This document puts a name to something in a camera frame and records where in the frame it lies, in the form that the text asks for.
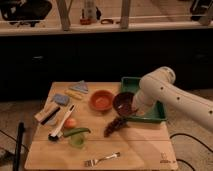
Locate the wooden block with black strip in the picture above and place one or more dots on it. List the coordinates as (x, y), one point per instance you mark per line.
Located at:
(47, 116)

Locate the small green cup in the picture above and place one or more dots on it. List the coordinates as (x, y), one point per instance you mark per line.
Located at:
(77, 140)

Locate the yellow stick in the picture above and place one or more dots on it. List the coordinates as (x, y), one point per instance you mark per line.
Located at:
(73, 94)

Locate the black pole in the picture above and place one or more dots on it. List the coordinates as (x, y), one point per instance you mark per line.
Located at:
(16, 161)

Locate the bunch of dark grapes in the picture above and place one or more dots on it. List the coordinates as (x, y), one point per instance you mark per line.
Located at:
(115, 125)

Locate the green plastic tray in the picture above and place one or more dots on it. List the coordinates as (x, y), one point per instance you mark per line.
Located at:
(146, 114)

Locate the black bag on shelf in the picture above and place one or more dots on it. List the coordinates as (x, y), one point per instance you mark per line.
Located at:
(30, 12)

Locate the dark brown bowl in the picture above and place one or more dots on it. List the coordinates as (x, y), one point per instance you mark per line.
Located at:
(122, 103)

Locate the blue sponge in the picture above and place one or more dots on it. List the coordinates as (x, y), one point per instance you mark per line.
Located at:
(61, 99)

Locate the orange bowl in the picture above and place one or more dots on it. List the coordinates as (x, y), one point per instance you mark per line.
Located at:
(101, 100)

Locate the silver fork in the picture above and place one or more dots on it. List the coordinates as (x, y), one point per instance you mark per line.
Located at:
(93, 162)

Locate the white bottle on shelf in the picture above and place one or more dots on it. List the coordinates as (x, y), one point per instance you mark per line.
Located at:
(90, 10)

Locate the grey blue triangular wedge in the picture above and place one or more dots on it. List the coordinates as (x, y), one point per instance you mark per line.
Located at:
(80, 86)

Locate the red apple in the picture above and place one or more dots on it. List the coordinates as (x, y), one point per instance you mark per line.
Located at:
(70, 123)

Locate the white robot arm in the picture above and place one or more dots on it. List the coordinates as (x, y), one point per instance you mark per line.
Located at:
(158, 85)

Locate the green pea pod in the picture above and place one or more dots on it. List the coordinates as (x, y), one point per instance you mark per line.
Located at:
(75, 131)

